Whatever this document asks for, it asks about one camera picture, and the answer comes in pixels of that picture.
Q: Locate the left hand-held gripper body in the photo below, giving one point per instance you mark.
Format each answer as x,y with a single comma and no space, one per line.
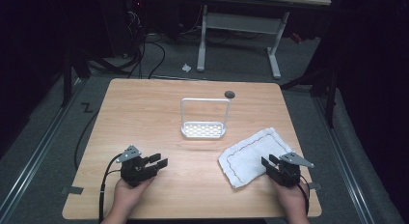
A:
135,171

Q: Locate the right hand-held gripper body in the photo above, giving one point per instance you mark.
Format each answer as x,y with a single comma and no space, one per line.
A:
286,174

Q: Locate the white towel with stitched border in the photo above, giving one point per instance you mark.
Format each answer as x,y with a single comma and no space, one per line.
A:
247,156

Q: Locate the white towel rack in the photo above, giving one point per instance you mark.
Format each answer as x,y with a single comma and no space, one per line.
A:
202,130

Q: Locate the person's right hand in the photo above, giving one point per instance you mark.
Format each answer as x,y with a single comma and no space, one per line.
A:
292,200

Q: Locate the person's left hand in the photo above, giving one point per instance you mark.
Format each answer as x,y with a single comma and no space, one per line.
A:
127,196

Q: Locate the grey tape strip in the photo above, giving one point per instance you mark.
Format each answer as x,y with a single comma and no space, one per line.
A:
73,190
315,186

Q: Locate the dark round table grommet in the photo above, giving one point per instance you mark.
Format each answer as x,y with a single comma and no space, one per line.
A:
229,94

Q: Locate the black metal stand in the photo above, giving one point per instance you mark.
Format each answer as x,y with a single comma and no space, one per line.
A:
67,76
328,89

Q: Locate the crumpled white paper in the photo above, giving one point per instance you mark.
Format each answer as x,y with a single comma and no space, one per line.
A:
186,68

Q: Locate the small red object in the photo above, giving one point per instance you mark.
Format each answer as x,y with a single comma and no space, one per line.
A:
296,38

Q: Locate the desk with white legs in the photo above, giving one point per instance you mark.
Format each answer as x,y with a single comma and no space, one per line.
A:
241,22

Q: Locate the metal floor rail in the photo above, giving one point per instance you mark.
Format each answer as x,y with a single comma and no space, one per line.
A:
344,159
38,150

